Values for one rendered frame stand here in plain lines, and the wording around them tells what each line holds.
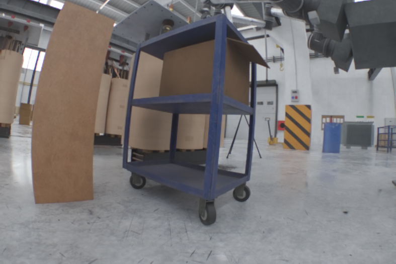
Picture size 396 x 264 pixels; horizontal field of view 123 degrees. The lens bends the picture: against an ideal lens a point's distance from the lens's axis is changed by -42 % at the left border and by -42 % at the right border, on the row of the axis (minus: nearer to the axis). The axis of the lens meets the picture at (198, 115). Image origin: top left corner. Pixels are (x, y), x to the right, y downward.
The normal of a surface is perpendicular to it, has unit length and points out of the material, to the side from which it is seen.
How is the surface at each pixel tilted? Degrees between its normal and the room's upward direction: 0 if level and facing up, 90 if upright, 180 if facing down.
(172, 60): 90
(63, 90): 90
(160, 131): 90
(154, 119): 90
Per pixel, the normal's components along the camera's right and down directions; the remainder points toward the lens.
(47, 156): 0.79, 0.01
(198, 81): -0.59, -0.11
